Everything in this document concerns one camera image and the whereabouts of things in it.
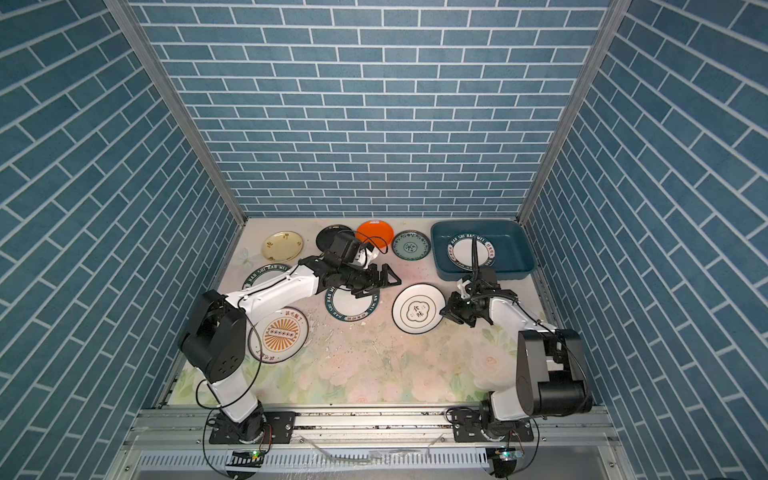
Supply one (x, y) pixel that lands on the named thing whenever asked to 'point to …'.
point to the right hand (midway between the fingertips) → (440, 308)
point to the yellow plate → (282, 245)
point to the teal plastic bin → (504, 245)
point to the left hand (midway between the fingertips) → (391, 286)
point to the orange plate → (377, 232)
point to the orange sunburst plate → (279, 336)
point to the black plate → (326, 236)
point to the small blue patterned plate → (411, 245)
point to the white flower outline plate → (416, 308)
